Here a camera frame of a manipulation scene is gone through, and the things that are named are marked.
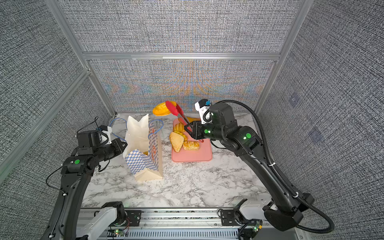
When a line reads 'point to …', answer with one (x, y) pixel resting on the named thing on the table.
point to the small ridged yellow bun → (179, 128)
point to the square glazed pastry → (191, 145)
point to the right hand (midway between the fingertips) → (187, 125)
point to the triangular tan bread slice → (177, 141)
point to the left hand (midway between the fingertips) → (127, 142)
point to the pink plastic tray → (203, 154)
